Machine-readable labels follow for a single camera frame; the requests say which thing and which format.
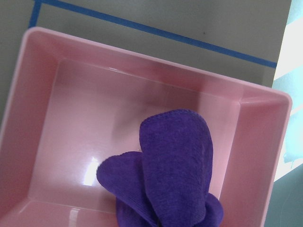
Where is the purple microfiber cloth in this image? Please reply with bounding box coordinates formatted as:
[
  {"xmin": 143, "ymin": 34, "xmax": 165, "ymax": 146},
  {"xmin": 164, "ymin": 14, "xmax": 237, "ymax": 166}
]
[{"xmin": 96, "ymin": 109, "xmax": 223, "ymax": 227}]

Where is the pink plastic box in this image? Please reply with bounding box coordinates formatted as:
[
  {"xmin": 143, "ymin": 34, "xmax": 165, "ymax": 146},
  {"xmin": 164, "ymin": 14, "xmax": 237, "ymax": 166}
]
[{"xmin": 0, "ymin": 27, "xmax": 292, "ymax": 227}]

